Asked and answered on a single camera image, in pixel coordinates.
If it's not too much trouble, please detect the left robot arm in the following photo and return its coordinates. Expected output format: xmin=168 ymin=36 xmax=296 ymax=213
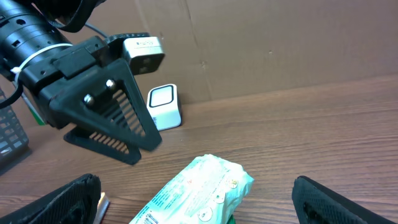
xmin=1 ymin=0 xmax=165 ymax=165

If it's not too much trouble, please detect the green lid jar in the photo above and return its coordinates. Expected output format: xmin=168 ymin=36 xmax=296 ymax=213
xmin=227 ymin=215 xmax=236 ymax=224

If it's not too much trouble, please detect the teal wet wipes packet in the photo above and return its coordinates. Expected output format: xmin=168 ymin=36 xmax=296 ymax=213
xmin=130 ymin=154 xmax=254 ymax=224

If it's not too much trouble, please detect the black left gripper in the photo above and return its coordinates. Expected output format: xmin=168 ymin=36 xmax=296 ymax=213
xmin=12 ymin=32 xmax=162 ymax=165

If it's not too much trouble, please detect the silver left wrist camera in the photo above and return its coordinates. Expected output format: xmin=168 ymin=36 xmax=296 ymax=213
xmin=122 ymin=37 xmax=165 ymax=75

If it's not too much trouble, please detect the orange tissue packet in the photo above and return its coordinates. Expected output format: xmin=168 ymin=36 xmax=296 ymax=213
xmin=93 ymin=192 xmax=110 ymax=224

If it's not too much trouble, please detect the grey plastic mesh basket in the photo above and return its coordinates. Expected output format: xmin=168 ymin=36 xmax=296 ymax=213
xmin=0 ymin=106 xmax=32 ymax=175

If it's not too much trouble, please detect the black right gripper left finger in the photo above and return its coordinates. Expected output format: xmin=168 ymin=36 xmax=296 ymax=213
xmin=1 ymin=174 xmax=101 ymax=224

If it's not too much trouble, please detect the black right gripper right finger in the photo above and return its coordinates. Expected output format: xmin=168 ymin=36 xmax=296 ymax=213
xmin=292 ymin=175 xmax=394 ymax=224

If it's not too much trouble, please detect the white barcode scanner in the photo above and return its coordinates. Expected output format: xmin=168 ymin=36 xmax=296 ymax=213
xmin=147 ymin=83 xmax=182 ymax=131

